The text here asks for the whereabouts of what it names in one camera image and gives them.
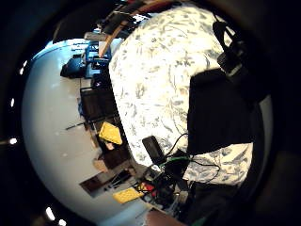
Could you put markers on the black cloth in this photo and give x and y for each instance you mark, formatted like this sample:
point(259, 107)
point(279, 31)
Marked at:
point(218, 113)

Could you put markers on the white blue floral tablecloth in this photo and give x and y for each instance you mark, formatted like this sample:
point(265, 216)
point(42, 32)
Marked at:
point(156, 78)

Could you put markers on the black flat handheld device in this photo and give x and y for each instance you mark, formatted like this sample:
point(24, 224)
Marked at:
point(153, 149)

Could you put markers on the black electronics box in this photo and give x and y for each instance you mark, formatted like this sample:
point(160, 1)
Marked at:
point(175, 166)

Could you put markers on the curved wooden strip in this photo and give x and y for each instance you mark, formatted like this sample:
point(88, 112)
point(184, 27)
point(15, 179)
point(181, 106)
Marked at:
point(109, 39)

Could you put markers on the blue crate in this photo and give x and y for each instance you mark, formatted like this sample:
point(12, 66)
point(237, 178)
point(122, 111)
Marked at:
point(95, 58)

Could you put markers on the grey cylinder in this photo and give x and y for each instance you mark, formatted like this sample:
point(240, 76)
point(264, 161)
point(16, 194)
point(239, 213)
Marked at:
point(95, 36)

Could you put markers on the yellow box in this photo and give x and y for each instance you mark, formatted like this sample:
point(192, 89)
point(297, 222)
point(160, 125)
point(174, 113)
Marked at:
point(110, 133)
point(127, 195)

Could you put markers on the small red object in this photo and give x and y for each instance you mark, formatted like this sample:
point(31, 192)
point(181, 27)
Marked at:
point(149, 187)

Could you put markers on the black bag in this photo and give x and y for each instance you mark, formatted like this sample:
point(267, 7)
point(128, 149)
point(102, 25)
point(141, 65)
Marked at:
point(72, 67)

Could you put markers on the brown cardboard box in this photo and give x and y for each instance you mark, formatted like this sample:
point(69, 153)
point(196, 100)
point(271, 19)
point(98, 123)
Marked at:
point(100, 164)

